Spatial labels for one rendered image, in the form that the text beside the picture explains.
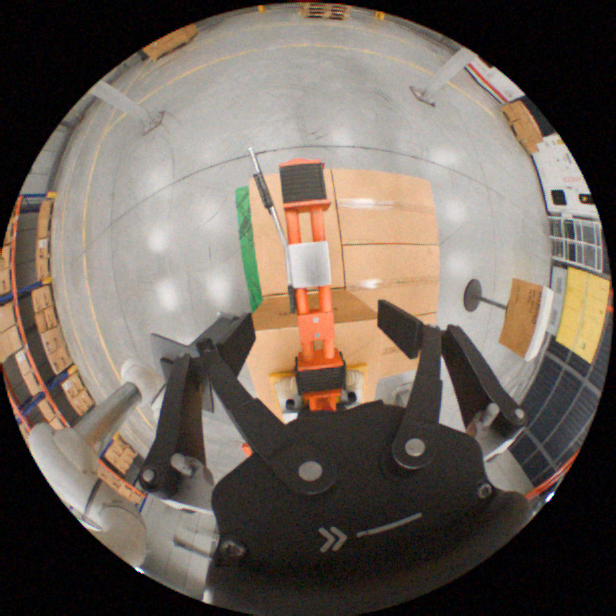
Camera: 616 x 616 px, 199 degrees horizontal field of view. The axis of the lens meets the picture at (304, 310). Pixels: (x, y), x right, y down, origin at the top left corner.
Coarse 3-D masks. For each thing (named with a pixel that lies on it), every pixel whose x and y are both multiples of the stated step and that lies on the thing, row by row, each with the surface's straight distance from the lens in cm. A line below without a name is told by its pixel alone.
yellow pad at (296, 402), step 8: (272, 376) 53; (280, 376) 52; (288, 376) 52; (272, 384) 54; (296, 392) 55; (280, 400) 58; (288, 400) 56; (296, 400) 57; (304, 400) 58; (280, 408) 61; (288, 408) 57; (296, 408) 60; (280, 416) 65
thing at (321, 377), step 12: (336, 348) 37; (300, 360) 34; (312, 360) 34; (324, 360) 34; (336, 360) 34; (300, 372) 35; (312, 372) 35; (324, 372) 35; (336, 372) 36; (300, 384) 36; (312, 384) 37; (324, 384) 37; (336, 384) 37; (312, 396) 37; (324, 396) 38
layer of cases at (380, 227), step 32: (256, 192) 91; (352, 192) 92; (384, 192) 99; (416, 192) 111; (256, 224) 87; (352, 224) 88; (384, 224) 94; (416, 224) 105; (256, 256) 85; (352, 256) 86; (384, 256) 92; (416, 256) 103; (352, 288) 87; (384, 288) 94; (416, 288) 105; (384, 352) 108
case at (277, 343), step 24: (264, 312) 63; (288, 312) 59; (336, 312) 55; (360, 312) 55; (264, 336) 48; (288, 336) 47; (336, 336) 48; (360, 336) 50; (264, 360) 52; (288, 360) 51; (360, 360) 54; (264, 384) 58
